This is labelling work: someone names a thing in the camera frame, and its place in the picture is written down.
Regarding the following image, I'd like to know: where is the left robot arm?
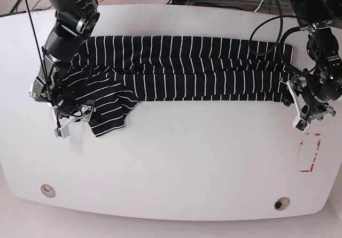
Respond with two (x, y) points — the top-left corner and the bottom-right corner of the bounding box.
(279, 0), (341, 132)

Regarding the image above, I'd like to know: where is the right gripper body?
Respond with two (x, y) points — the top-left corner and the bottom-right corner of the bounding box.
(52, 100), (97, 131)

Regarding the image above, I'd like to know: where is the white cable on floor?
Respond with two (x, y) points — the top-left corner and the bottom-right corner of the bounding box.
(253, 0), (268, 13)

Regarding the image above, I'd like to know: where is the table grommet hole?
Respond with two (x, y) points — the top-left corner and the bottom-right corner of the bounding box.
(41, 184), (56, 198)
(274, 197), (290, 211)

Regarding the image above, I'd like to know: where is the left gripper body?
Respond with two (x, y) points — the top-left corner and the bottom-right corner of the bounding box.
(280, 79), (336, 128)

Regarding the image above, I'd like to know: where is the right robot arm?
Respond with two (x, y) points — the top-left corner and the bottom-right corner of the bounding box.
(29, 0), (99, 138)

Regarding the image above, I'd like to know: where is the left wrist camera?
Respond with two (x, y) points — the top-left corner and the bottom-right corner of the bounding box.
(294, 121), (310, 133)

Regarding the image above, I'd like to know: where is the navy white striped t-shirt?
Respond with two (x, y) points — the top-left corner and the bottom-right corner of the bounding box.
(60, 36), (292, 136)

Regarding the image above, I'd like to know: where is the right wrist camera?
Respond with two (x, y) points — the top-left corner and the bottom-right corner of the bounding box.
(55, 127), (69, 139)

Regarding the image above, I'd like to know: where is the left table grommet hole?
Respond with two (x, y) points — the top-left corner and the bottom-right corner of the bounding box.
(41, 184), (56, 198)

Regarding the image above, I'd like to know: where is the right table grommet hole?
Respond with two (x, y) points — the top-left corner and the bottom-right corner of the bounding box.
(274, 197), (290, 211)

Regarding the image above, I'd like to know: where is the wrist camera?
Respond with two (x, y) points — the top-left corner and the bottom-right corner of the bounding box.
(55, 127), (69, 139)
(294, 121), (310, 133)

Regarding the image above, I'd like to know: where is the red tape rectangle marking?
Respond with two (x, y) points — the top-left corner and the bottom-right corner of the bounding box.
(297, 133), (322, 173)

